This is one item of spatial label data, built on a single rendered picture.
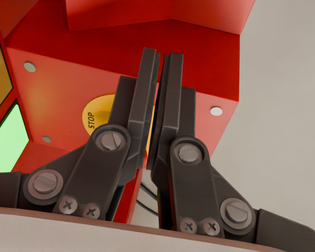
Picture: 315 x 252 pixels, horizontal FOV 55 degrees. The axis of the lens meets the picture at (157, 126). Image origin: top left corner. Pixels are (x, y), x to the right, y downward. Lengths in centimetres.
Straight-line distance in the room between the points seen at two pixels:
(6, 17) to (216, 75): 33
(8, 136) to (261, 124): 122
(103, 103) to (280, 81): 104
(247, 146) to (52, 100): 131
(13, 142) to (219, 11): 19
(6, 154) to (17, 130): 2
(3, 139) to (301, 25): 98
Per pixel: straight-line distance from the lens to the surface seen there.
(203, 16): 25
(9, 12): 48
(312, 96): 129
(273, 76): 120
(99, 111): 23
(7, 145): 25
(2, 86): 22
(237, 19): 25
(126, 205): 149
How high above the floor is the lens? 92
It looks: 40 degrees down
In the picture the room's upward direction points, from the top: 166 degrees counter-clockwise
